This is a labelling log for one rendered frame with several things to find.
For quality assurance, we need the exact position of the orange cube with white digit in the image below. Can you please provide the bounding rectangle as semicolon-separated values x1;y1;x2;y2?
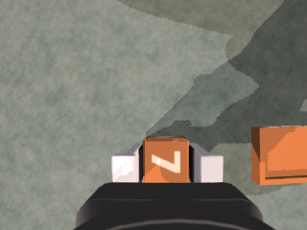
143;136;189;183

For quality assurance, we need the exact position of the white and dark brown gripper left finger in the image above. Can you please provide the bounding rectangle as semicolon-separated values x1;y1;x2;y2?
112;143;144;182

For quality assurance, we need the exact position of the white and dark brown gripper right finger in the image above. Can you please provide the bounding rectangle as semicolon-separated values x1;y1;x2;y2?
189;143;223;183

